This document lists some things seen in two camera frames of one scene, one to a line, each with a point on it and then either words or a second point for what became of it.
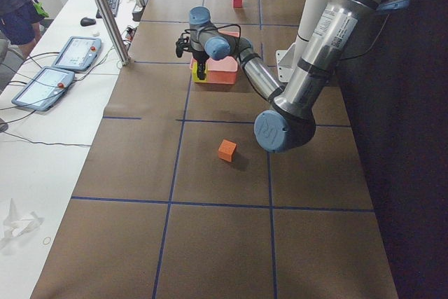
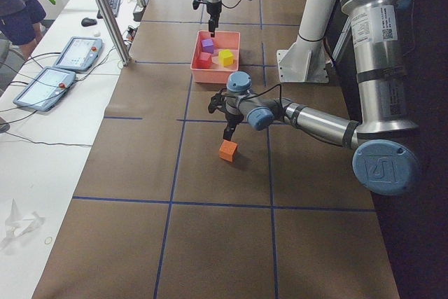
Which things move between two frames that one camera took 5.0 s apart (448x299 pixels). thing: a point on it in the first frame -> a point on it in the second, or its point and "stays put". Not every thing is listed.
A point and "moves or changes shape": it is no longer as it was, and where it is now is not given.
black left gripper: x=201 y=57 -> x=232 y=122
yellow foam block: x=195 y=75 moves or changes shape
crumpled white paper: x=17 y=225 stays put
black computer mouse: x=85 y=22 stays put
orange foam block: x=226 y=150 stays put
